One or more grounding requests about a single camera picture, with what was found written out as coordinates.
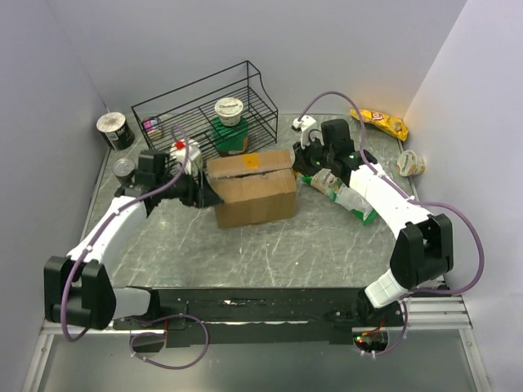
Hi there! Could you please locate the black wire basket rack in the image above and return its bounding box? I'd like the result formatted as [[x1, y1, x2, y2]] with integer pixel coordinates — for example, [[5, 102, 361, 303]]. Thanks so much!
[[132, 60, 279, 161]]

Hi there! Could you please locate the white Chobani yogurt cup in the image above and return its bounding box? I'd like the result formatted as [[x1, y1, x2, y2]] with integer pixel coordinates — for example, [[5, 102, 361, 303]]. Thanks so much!
[[214, 97, 244, 127]]

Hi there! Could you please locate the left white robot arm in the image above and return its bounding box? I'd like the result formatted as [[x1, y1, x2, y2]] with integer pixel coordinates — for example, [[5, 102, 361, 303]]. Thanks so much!
[[43, 145, 223, 330]]

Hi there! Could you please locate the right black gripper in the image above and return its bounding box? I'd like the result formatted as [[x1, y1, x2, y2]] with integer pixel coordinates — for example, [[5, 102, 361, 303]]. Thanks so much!
[[292, 135, 333, 177]]

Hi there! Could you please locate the aluminium rail frame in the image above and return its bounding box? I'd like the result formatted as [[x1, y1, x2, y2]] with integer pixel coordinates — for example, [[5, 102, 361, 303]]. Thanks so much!
[[23, 298, 491, 391]]

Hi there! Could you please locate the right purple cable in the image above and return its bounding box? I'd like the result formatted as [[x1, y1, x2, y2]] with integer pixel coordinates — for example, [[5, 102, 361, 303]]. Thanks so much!
[[297, 91, 485, 359]]

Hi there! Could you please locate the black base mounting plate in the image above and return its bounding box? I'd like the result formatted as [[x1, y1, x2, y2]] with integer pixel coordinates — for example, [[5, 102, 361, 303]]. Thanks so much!
[[113, 287, 405, 348]]

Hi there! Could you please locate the green snack bag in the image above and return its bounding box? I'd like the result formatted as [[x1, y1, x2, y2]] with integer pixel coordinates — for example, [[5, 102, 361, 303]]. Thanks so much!
[[301, 168, 378, 225]]

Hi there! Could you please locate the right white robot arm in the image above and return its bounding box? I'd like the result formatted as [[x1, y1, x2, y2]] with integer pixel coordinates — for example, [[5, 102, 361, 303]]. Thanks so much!
[[292, 116, 454, 326]]

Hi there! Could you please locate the yogurt cup on side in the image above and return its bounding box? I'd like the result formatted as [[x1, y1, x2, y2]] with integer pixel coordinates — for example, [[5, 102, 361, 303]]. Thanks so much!
[[396, 150, 426, 177]]

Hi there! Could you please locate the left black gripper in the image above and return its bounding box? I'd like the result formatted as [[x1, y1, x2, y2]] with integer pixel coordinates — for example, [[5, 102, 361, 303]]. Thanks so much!
[[157, 167, 225, 209]]

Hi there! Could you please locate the silver tin can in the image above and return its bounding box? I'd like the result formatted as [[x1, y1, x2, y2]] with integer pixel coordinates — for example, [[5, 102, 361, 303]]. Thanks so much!
[[112, 158, 136, 186]]

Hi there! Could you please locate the black can white lid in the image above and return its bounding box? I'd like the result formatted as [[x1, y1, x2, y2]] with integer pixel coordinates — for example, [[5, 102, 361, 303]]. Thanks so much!
[[96, 112, 135, 150]]

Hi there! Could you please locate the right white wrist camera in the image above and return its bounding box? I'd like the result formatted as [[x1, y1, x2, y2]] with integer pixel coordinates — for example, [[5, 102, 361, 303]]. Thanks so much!
[[291, 115, 317, 149]]

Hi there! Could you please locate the small purple yogurt cup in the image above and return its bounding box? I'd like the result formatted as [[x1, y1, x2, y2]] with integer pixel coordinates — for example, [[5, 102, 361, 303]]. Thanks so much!
[[142, 117, 163, 140]]

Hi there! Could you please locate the white can in rack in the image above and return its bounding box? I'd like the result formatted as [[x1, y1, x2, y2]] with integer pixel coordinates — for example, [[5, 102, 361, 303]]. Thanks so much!
[[189, 138, 203, 177]]

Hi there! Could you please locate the brown cardboard express box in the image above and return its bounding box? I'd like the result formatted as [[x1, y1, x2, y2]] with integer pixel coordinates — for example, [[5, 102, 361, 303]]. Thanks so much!
[[207, 149, 297, 229]]

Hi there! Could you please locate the yellow Lays chip bag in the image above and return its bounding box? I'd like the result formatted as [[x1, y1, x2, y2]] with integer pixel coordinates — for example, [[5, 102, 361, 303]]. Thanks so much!
[[360, 109, 409, 142]]

